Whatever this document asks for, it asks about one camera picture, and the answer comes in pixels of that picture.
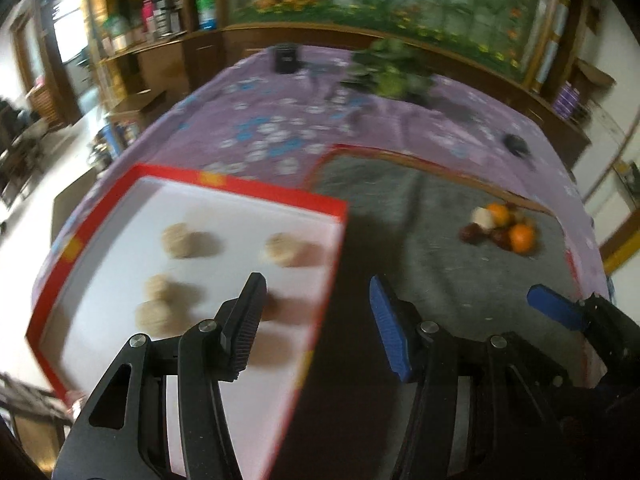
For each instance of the orange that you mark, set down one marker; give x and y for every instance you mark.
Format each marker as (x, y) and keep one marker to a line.
(521, 238)
(499, 213)

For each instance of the small black box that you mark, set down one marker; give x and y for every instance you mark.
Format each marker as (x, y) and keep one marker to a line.
(286, 59)

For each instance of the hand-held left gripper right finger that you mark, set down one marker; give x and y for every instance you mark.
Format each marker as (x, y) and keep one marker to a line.
(392, 330)

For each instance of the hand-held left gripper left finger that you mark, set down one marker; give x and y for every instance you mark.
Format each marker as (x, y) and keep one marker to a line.
(247, 325)

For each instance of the purple floral bedsheet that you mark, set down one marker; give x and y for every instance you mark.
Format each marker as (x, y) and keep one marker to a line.
(260, 125)

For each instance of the red white cardboard box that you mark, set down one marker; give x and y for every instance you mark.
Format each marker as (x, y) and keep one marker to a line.
(225, 220)

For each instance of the pink bottle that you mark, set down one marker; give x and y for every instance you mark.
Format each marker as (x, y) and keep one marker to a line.
(147, 16)

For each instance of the wooden side cabinet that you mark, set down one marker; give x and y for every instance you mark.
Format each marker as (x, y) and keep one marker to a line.
(150, 75)

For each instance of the grey mat with red border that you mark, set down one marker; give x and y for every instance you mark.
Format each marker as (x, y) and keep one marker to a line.
(425, 240)

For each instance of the brown wall shelf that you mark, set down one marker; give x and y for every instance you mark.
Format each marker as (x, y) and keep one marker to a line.
(595, 72)

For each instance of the artificial green plant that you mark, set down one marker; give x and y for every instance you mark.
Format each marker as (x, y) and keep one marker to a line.
(395, 70)

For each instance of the beige round cookie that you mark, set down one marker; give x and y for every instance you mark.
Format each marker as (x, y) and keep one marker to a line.
(155, 318)
(282, 250)
(160, 288)
(181, 240)

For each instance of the black case with metal clip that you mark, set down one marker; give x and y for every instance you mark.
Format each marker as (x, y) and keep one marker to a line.
(517, 145)

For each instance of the dark red jujube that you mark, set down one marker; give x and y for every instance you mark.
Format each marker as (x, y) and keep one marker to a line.
(500, 239)
(471, 234)

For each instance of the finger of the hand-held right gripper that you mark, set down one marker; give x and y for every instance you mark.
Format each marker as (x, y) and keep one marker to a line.
(552, 304)

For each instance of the flower painted glass panel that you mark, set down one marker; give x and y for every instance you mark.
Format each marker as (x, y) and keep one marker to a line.
(390, 0)

